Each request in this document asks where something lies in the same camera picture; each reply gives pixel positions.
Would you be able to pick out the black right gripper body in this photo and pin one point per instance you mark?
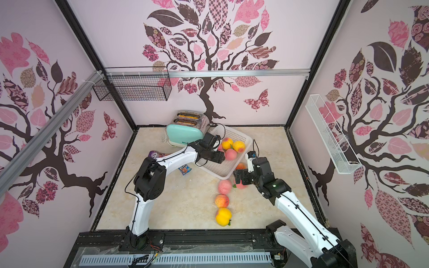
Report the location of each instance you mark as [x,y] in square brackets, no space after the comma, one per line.
[248,177]

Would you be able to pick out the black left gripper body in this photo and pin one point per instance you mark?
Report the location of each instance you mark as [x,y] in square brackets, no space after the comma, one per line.
[214,156]

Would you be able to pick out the orange red peach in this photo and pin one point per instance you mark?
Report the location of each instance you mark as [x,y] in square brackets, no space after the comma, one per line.
[241,166]

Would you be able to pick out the yellow peach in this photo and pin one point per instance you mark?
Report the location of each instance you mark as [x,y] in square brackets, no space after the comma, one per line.
[227,144]
[239,146]
[223,217]

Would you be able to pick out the small pink peach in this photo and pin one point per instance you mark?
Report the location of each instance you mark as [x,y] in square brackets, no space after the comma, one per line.
[230,154]

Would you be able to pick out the orange pink peach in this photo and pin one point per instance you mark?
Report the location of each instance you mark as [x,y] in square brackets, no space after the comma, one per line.
[221,201]

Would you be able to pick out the yellow peach front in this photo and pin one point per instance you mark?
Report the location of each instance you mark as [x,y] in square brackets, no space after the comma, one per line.
[223,217]

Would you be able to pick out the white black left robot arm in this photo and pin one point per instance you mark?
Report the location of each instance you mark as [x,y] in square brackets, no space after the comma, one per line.
[149,182]

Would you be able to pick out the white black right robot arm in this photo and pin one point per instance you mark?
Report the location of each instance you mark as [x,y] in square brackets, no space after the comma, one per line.
[314,244]

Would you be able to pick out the white plastic basket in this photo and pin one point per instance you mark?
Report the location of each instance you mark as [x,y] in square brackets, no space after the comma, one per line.
[225,169]

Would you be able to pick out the mint green toaster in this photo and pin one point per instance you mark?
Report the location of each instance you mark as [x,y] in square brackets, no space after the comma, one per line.
[186,127]

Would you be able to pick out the blue candy packet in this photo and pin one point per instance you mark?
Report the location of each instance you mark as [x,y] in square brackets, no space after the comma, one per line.
[185,169]

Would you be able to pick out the purple candy bag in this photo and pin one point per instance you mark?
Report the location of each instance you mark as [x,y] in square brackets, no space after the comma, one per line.
[155,154]

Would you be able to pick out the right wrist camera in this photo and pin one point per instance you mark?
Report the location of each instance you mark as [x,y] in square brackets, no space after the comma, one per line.
[251,155]

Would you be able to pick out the white wire wall shelf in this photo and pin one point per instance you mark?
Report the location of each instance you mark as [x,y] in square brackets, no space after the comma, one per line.
[324,115]

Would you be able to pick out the black wire wall basket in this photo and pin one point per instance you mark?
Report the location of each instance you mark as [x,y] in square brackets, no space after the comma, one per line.
[135,84]

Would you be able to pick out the aluminium rail back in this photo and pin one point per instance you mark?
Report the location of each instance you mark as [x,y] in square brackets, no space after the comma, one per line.
[218,73]

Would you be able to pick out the aluminium rail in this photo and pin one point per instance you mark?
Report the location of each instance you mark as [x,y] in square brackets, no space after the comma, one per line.
[218,73]
[18,164]

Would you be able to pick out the white slotted cable duct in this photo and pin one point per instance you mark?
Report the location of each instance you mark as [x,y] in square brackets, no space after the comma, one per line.
[174,259]

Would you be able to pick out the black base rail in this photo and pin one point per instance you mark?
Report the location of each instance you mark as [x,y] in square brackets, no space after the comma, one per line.
[257,239]

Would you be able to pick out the aluminium rail left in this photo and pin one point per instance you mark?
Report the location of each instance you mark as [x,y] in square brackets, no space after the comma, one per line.
[18,164]

